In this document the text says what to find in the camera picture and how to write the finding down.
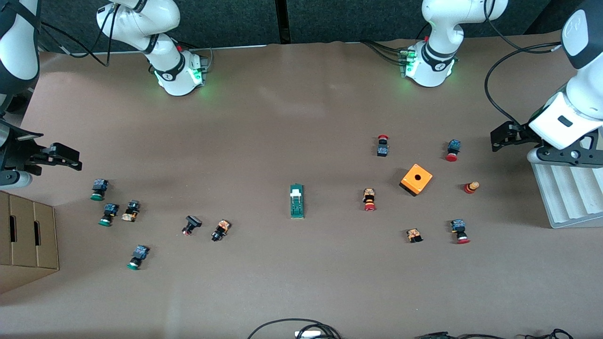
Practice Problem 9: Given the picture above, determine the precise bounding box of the green load switch white lever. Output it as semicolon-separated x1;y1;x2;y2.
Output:
289;184;305;219

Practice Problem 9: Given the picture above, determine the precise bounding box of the green push button blue block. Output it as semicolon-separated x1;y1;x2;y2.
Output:
98;203;119;227
127;245;150;271
90;179;109;202

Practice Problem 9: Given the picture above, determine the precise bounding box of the grey ribbed plastic tray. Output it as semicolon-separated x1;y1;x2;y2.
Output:
528;158;603;229

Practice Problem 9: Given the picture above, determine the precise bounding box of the brown cardboard box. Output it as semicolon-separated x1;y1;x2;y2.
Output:
0;191;59;295

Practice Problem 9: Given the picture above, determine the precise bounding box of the black square button red base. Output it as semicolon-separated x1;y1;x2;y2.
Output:
182;215;203;236

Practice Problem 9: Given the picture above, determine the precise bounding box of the black button orange block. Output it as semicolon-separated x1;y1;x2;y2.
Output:
211;219;232;242

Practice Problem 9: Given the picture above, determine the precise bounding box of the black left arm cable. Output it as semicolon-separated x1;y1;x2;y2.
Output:
484;0;563;129

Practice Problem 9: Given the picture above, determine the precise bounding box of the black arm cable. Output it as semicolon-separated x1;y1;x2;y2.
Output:
39;4;116;66
484;0;563;129

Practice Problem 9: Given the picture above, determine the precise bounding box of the black tan switch module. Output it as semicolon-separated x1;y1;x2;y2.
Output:
121;200;141;222

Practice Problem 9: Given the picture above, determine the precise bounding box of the orange button enclosure box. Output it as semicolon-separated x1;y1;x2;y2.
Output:
399;163;433;197

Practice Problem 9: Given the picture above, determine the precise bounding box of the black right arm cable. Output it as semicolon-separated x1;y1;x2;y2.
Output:
39;4;116;66

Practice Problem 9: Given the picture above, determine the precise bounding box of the black base cable bundle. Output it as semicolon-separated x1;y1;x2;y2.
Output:
362;40;407;66

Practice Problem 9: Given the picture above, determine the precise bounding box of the black thin cable bundle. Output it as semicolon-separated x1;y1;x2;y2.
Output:
416;329;574;339

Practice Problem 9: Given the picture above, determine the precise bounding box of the black looped floor cable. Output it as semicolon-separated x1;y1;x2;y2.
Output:
247;319;341;339

